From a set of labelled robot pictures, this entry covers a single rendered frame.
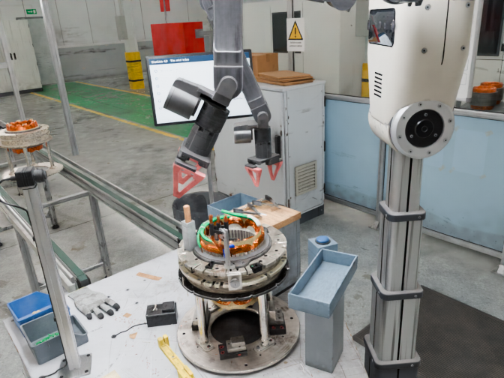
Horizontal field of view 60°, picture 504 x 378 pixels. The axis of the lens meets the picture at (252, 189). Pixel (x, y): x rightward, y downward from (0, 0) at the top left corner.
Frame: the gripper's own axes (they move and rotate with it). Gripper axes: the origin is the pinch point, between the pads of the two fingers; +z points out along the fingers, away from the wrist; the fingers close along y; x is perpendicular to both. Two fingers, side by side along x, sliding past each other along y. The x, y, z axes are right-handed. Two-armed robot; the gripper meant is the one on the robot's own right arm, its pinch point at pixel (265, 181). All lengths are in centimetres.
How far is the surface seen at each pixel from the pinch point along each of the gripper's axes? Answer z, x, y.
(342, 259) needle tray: 12.6, 39.8, 9.1
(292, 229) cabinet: 15.8, 11.6, -0.9
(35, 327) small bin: 34, -30, 76
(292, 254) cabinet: 25.7, 11.6, -1.0
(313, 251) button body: 16.5, 26.1, 5.5
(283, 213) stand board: 10.3, 8.1, -0.3
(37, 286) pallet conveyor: 99, -174, 40
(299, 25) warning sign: -48, -155, -201
